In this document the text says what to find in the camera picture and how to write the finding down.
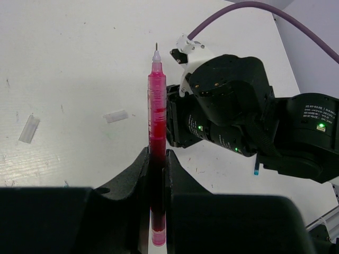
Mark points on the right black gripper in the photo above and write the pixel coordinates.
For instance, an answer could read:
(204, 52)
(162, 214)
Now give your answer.
(186, 124)

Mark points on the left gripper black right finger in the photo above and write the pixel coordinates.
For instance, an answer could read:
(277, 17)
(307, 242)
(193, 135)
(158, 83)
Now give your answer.
(198, 221)

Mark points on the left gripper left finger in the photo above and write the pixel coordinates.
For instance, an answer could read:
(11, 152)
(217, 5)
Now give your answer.
(106, 219)

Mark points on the red pen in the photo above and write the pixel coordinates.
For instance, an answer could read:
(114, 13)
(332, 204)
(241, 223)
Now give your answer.
(157, 147)

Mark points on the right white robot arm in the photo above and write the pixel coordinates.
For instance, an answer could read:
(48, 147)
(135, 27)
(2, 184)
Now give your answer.
(233, 106)

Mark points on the clear pen cap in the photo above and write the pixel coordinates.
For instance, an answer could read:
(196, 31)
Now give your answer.
(29, 129)
(116, 116)

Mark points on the light blue pen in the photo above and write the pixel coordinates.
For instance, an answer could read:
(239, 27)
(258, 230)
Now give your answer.
(256, 166)

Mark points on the aluminium rail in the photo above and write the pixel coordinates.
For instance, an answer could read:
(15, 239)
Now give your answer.
(330, 220)

